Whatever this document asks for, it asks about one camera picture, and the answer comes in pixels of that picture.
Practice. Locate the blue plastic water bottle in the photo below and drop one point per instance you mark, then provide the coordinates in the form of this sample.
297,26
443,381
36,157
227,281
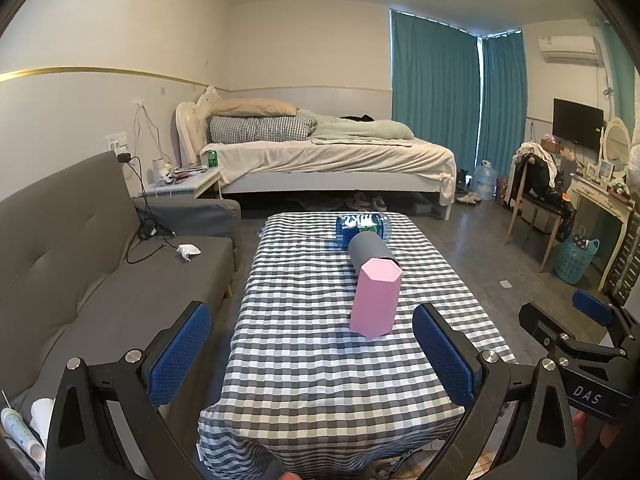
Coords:
361,225

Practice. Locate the grey cup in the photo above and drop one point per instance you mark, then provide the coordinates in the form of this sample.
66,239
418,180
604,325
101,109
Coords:
366,250

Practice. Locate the black jacket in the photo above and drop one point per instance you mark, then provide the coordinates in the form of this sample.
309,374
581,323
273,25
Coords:
542,182

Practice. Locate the white garment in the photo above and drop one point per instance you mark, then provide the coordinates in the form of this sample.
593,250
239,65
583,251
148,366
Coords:
542,157

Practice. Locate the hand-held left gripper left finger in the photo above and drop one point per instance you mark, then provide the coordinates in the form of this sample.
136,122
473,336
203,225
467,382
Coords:
181,352

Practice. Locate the green can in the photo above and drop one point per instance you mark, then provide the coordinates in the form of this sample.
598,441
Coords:
210,159

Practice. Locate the white bed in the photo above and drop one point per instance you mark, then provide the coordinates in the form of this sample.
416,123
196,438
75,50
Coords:
330,160

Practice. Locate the grey shoes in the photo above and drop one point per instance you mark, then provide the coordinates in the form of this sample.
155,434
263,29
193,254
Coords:
367,202

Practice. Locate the white printed tube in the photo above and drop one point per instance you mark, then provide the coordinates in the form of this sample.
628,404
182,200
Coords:
17,430

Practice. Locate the black wall charger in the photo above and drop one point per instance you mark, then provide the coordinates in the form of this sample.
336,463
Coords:
124,158

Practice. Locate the grey sofa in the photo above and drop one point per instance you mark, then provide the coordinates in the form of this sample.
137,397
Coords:
75,260

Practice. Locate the black television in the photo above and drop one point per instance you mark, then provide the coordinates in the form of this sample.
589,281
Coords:
577,124

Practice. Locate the large water jug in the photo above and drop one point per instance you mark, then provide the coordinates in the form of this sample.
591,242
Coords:
484,182

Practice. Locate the white nightstand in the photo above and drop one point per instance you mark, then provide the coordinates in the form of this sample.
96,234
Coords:
185,182

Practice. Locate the pink hexagonal cup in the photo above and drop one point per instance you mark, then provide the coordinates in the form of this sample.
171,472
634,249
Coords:
375,300

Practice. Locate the white shoes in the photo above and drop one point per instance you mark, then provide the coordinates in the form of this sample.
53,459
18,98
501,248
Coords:
468,199

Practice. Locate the white dressing table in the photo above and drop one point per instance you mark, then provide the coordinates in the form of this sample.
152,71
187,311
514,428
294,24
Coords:
600,200

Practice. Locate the checked tablecloth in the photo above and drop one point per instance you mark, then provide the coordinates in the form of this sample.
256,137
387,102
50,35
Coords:
310,360

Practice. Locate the person's right hand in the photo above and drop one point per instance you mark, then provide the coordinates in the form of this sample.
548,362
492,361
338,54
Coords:
580,420

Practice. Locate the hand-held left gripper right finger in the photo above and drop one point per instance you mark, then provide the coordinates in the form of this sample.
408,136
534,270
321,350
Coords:
442,355

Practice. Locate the checked duvet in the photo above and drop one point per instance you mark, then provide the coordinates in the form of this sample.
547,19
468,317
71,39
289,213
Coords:
260,129

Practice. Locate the white picture frame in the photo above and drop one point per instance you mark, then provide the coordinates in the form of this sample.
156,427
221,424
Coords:
606,170

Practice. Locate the wooden chair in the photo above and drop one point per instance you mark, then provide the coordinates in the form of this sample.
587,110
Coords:
530,210

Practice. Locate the pale green blanket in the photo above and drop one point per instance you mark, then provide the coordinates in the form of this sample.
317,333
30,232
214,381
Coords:
365,130

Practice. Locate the purple bag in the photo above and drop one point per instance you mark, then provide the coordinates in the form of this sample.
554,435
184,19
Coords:
504,191

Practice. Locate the white crumpled tissue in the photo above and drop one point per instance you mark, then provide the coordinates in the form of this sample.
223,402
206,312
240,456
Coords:
189,251

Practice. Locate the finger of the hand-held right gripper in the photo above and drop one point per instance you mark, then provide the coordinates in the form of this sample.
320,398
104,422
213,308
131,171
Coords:
592,306
537,322

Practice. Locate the blue laundry basket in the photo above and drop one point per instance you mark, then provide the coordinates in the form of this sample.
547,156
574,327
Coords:
575,262

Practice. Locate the white bed headboard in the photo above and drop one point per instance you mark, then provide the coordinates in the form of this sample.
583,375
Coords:
192,125

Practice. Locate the narrow teal curtain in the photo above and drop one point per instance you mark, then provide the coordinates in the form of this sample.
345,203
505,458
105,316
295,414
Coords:
502,105

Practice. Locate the dark cloth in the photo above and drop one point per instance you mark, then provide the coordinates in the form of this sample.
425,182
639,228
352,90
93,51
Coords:
357,118

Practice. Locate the wide teal curtain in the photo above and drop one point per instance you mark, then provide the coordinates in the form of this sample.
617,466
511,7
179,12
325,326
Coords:
432,90

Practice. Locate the beige pillow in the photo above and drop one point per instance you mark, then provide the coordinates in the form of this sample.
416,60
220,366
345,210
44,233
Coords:
255,106

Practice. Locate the white air conditioner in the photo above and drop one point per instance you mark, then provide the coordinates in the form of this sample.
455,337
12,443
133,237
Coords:
570,50

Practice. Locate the oval white mirror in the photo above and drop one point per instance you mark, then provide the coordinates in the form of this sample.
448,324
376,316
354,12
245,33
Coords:
617,141

